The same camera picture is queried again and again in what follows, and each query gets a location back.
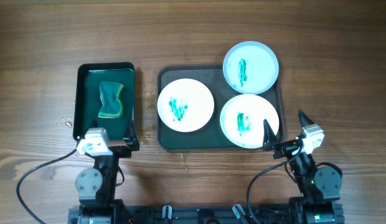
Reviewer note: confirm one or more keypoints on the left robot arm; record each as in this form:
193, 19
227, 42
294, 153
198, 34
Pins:
96, 186

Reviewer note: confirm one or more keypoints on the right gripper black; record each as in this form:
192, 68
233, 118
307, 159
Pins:
288, 146

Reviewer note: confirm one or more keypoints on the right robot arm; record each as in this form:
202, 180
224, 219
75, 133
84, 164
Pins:
318, 183

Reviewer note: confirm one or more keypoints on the large dark serving tray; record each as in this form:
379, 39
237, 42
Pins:
210, 137

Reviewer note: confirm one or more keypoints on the green yellow sponge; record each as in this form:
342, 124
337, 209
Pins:
110, 95

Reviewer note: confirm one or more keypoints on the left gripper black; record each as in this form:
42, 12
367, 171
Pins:
119, 145

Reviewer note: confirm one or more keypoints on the small dark green water tray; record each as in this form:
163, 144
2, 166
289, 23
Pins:
88, 102

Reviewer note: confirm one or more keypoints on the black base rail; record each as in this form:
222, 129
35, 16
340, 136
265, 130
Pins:
271, 213

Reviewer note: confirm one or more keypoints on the white plate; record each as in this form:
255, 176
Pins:
242, 117
250, 67
185, 105

